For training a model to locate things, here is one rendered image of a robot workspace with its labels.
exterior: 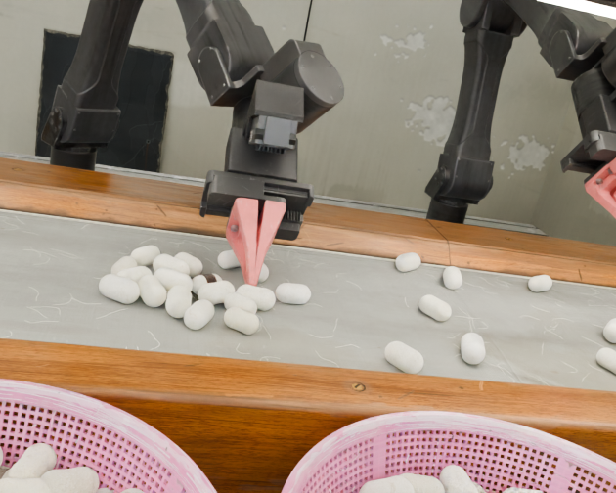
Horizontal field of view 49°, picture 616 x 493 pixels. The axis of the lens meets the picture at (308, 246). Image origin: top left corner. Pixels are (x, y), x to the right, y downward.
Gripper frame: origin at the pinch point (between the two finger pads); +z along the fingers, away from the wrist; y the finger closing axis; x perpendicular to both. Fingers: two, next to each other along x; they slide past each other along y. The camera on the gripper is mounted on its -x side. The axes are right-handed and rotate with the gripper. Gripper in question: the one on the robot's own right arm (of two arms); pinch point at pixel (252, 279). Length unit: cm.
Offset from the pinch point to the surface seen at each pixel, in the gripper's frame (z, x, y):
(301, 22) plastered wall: -169, 118, 33
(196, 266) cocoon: -1.8, 2.2, -5.0
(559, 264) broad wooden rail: -12.9, 11.3, 41.4
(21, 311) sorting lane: 6.5, -3.1, -18.2
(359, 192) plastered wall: -130, 166, 70
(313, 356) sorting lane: 8.6, -4.7, 4.5
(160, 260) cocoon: -1.7, 1.6, -8.3
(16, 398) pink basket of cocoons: 16.4, -14.2, -15.3
